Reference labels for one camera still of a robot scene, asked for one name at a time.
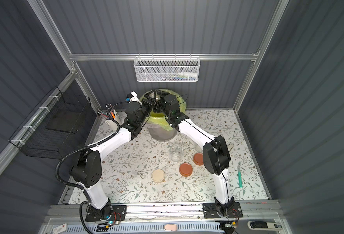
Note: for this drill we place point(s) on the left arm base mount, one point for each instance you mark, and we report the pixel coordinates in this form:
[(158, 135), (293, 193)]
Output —
[(108, 213)]

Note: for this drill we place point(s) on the white pen cup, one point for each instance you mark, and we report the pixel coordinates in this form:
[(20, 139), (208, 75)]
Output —
[(116, 117)]

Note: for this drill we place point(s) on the pens in cup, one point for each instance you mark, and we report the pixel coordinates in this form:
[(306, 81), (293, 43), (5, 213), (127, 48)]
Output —
[(108, 114)]

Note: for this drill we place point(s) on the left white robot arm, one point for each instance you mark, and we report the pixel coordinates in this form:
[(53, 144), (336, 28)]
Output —
[(88, 171)]

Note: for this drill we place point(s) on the grey bin with green bag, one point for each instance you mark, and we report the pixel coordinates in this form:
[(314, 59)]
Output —
[(165, 128)]

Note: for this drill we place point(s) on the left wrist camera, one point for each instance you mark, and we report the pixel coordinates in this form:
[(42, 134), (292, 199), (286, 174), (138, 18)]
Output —
[(132, 97)]

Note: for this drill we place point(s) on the white wire wall basket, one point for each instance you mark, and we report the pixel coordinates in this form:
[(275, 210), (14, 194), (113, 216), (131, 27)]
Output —
[(154, 70)]

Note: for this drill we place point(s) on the green pen on table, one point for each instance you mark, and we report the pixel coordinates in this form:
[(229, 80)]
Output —
[(240, 183)]

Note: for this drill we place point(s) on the small beige object on table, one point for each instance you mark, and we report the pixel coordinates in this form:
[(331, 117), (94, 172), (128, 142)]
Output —
[(230, 147)]

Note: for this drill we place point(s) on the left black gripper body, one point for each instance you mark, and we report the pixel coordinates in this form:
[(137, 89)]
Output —
[(148, 100)]

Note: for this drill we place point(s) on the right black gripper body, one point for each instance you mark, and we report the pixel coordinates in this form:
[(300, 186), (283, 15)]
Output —
[(160, 100)]

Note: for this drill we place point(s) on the white tube in basket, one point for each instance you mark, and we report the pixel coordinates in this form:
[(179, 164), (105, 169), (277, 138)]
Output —
[(190, 75)]

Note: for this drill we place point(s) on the beige jar lid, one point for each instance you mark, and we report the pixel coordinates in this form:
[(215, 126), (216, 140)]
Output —
[(158, 176)]

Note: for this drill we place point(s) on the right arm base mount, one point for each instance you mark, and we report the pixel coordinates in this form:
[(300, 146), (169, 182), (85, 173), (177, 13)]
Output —
[(213, 210)]

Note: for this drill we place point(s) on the black wire side basket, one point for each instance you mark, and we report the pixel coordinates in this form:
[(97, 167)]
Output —
[(57, 128)]

